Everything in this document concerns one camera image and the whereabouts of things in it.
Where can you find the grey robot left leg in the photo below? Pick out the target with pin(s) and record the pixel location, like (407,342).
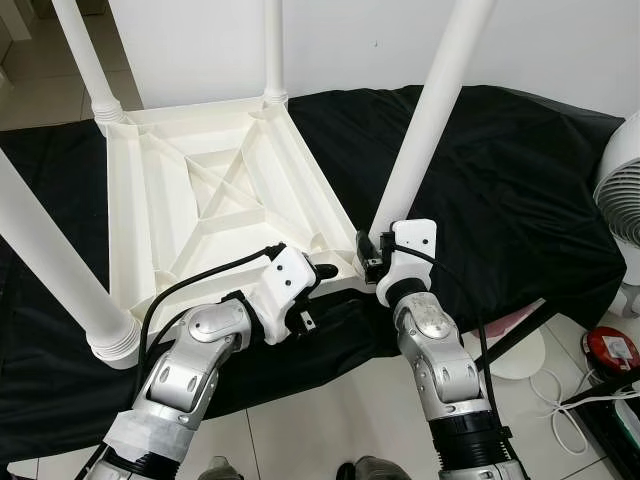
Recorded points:
(220,470)

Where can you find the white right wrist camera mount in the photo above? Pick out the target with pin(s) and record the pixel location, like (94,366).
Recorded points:
(412,245)

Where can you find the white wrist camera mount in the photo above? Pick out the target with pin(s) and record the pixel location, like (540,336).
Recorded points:
(412,245)
(285,285)

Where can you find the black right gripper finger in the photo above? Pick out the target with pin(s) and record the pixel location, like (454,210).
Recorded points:
(366,256)

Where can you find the white plastic children table top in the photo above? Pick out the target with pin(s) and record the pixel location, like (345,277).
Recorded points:
(220,200)

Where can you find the white round floor fan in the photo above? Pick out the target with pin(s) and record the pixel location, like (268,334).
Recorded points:
(620,190)

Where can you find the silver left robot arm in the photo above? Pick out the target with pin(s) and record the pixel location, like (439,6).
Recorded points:
(195,360)

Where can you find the grey metal pole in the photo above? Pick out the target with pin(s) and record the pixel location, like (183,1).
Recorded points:
(515,335)

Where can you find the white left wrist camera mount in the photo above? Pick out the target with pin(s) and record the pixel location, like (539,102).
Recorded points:
(285,285)

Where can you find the grey robot leg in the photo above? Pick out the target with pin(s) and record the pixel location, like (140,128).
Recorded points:
(220,470)
(375,470)

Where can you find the white round floor base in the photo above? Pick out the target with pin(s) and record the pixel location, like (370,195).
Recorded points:
(520,358)

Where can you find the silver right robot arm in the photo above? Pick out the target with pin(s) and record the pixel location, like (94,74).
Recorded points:
(435,345)

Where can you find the black cloth table cover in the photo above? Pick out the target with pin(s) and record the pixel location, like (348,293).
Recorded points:
(520,200)

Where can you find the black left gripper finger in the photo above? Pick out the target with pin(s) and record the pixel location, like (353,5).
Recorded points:
(327,270)

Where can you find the grey robot right leg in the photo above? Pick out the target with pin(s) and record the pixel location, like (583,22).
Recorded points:
(375,470)

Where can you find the pink plastic piece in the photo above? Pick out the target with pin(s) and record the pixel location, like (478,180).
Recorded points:
(515,320)

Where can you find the black equipment case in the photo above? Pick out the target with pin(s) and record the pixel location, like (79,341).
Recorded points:
(610,435)

